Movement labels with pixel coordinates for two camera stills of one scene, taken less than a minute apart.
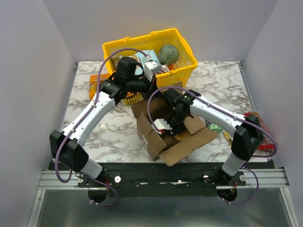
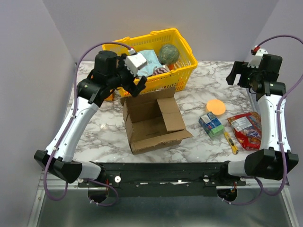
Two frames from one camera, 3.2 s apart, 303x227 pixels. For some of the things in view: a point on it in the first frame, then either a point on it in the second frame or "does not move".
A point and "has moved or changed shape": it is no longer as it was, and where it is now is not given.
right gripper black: [175, 127] -> [239, 74]
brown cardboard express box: [171, 149] has moved or changed shape
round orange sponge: [183, 135] has moved or changed shape
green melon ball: [169, 54] does not move
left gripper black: [152, 86] -> [133, 88]
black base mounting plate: [162, 179] does not move
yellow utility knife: [228, 137] does not move
